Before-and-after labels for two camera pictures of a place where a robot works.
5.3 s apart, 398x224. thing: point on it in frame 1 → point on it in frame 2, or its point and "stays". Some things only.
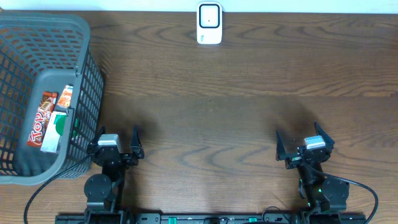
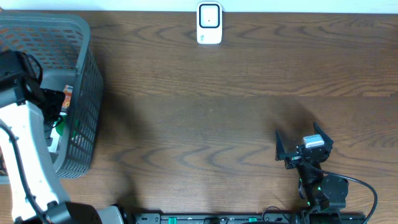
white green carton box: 55,130 stays
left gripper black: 128,156 → 54,101
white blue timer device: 209,23 stays
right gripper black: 331,142 stays
